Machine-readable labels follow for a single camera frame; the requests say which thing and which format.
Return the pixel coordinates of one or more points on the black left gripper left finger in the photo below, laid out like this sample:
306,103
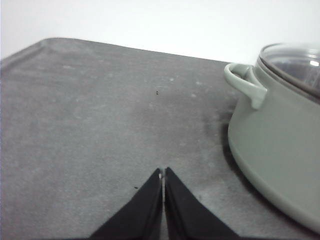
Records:
141,217

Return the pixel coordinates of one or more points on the glass steamer lid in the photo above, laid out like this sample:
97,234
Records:
297,61

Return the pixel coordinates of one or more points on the green electric steamer pot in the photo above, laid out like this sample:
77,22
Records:
274,136

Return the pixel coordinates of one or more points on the dark grey table mat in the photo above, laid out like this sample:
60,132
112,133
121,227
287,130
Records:
84,126

